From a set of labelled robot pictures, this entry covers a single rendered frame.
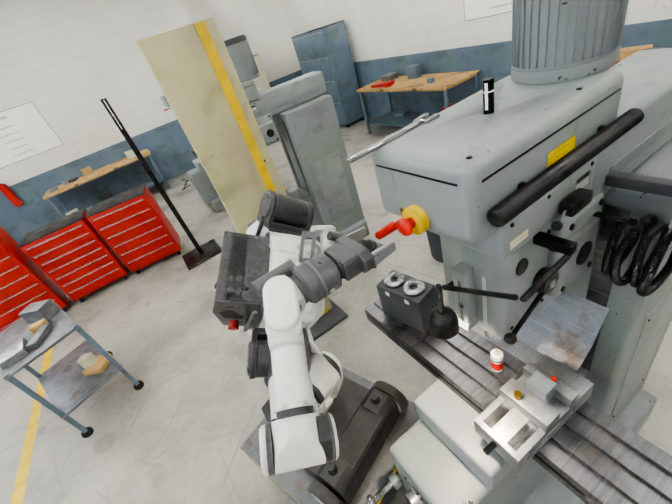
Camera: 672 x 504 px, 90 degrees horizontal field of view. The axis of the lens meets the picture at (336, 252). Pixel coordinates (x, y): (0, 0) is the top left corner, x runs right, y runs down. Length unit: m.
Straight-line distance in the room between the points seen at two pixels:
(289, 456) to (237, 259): 0.49
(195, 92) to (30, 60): 7.45
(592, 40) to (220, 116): 1.83
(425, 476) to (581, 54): 1.30
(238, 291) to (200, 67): 1.58
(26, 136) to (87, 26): 2.55
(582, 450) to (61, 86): 9.50
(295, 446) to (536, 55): 0.88
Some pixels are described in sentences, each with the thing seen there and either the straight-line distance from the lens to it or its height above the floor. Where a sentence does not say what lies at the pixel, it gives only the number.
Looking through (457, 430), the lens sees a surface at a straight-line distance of 1.37.
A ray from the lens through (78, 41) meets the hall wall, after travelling 9.51.
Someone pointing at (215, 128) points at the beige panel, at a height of 1.79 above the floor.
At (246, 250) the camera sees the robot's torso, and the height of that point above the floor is 1.70.
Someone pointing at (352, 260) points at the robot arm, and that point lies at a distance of 0.69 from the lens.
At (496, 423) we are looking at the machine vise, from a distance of 1.22.
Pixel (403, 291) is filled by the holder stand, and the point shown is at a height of 1.15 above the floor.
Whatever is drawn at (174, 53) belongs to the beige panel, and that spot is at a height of 2.20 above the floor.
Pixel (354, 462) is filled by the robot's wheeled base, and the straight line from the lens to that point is 1.70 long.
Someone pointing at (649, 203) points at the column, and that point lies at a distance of 1.17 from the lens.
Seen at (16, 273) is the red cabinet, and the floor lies 0.75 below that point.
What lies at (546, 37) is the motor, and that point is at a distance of 0.88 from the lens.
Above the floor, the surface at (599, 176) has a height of 1.65.
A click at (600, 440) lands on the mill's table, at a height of 0.97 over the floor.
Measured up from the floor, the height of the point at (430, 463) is 0.77.
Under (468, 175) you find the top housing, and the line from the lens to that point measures 0.57.
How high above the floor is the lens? 2.13
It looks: 34 degrees down
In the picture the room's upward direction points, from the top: 19 degrees counter-clockwise
